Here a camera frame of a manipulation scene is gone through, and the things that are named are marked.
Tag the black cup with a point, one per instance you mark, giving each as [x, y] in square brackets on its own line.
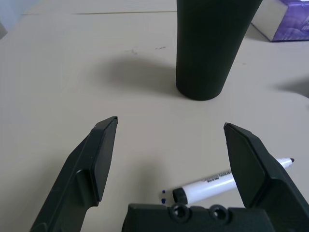
[205, 48]

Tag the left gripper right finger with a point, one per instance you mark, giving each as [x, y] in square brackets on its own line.
[260, 174]

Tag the purple tissue box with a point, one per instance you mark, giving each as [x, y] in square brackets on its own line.
[289, 24]

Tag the white marker with black tip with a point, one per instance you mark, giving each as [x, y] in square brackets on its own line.
[205, 187]

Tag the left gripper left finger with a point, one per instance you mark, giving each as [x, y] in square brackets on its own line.
[79, 174]

